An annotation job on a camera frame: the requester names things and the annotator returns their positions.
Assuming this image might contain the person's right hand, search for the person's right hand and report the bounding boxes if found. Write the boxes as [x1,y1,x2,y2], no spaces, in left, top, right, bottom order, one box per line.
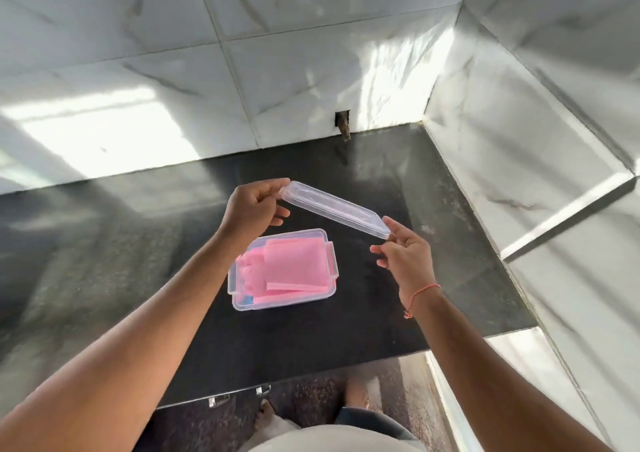
[369,216,441,313]

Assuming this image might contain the person's left hand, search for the person's left hand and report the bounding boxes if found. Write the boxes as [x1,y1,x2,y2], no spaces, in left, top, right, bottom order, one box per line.
[218,178,292,249]

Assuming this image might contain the clear plastic lid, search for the clear plastic lid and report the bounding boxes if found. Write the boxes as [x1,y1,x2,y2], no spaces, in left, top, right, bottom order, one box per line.
[278,180,393,241]

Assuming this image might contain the clear plastic box red latches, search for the clear plastic box red latches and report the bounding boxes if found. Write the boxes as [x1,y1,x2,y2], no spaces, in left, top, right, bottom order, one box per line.
[227,228,340,313]

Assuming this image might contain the person's left forearm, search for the person's left forearm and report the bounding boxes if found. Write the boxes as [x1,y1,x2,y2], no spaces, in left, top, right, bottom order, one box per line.
[0,231,246,452]

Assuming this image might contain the person's right forearm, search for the person's right forearm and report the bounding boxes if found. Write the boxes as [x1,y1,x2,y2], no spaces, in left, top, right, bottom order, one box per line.
[412,289,613,452]

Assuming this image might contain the person's right foot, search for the person's right foot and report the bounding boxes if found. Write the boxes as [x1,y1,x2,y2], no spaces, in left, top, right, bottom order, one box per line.
[345,376,372,411]

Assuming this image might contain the person's foot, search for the person's foot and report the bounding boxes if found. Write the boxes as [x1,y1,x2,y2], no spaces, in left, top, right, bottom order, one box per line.
[253,399,279,431]
[345,376,372,411]

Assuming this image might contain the person's left foot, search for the person's left foot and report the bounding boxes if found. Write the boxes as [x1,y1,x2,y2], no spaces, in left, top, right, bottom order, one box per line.
[253,399,279,431]

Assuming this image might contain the grey trousers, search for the grey trousers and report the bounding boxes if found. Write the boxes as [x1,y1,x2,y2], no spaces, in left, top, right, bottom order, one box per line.
[249,405,419,443]

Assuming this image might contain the white shirt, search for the white shirt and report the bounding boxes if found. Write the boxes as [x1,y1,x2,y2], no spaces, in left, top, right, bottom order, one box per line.
[239,424,427,452]

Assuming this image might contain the red thread bracelet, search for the red thread bracelet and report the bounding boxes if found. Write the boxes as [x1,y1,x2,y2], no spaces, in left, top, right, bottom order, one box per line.
[402,283,443,321]

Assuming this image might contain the brown wall stub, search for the brown wall stub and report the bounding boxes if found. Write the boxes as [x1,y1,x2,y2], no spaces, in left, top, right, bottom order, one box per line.
[334,110,353,143]

